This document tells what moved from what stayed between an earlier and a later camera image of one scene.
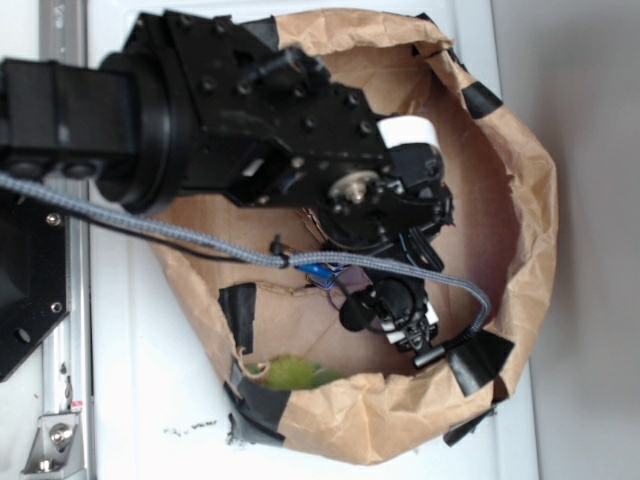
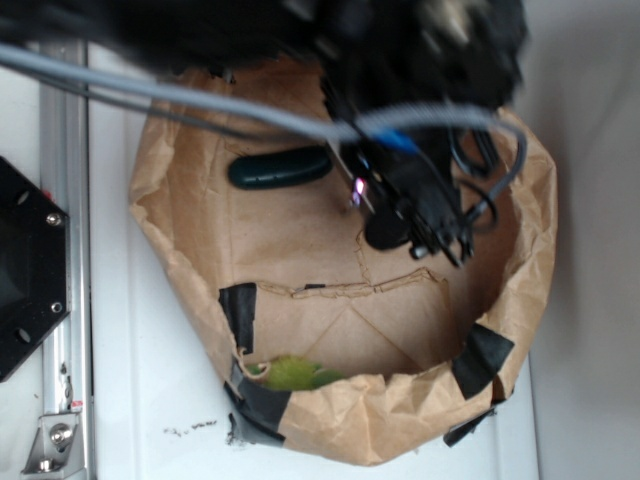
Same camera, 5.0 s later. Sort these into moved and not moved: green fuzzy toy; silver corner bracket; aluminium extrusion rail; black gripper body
Moved: black gripper body
Not moved: silver corner bracket; green fuzzy toy; aluminium extrusion rail
